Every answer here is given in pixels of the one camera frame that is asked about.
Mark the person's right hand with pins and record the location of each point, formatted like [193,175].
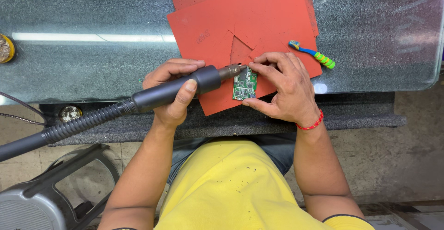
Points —
[291,91]

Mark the person's left hand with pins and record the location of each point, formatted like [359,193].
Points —
[170,98]

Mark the green circuit board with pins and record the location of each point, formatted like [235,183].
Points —
[245,84]

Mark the grey hot air gun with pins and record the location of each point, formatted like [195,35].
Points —
[104,115]

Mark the blue green toothbrush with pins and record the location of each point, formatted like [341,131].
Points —
[314,54]

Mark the grey carpeted shelf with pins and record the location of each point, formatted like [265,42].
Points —
[242,120]

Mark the person's blue jeans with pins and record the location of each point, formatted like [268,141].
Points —
[277,150]

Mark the red silicone mat with cutout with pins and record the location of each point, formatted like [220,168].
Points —
[222,25]

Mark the round metal tin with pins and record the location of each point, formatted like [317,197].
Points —
[70,113]

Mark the person's yellow shirt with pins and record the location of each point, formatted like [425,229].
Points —
[239,192]

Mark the grey plastic stool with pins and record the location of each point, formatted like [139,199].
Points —
[52,192]

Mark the yellow round tin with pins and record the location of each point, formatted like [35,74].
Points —
[5,48]

